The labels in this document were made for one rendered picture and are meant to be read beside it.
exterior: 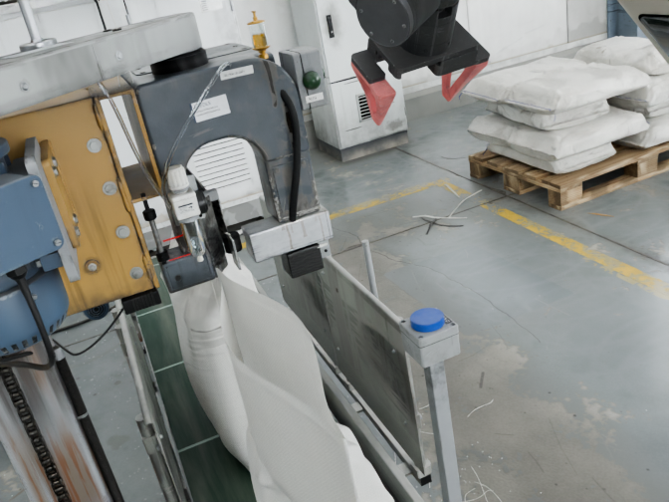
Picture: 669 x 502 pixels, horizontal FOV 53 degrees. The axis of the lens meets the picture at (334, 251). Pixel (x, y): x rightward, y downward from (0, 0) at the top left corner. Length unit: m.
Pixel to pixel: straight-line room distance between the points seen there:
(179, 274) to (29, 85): 0.39
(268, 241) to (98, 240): 0.27
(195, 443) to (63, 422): 0.62
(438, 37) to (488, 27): 5.41
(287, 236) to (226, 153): 2.82
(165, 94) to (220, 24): 2.82
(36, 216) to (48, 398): 0.51
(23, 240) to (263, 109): 0.44
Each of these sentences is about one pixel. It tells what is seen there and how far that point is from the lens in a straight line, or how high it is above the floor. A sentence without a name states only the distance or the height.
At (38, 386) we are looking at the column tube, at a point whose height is 0.90.
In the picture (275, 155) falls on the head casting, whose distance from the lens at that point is 1.11.
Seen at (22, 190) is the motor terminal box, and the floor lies 1.29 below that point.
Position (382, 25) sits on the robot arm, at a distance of 0.65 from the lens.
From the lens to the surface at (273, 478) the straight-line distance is 0.94.
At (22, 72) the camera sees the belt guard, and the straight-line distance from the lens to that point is 0.89.
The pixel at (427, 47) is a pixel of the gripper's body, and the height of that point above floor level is 1.36.
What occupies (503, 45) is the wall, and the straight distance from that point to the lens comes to 6.23.
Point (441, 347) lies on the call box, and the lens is 1.21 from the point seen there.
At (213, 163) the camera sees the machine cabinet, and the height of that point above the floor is 0.45.
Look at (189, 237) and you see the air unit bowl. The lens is 1.05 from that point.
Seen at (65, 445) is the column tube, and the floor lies 0.77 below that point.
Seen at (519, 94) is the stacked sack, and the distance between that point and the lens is 3.78.
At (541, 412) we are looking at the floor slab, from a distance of 2.33.
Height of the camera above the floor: 1.48
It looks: 24 degrees down
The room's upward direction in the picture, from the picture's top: 11 degrees counter-clockwise
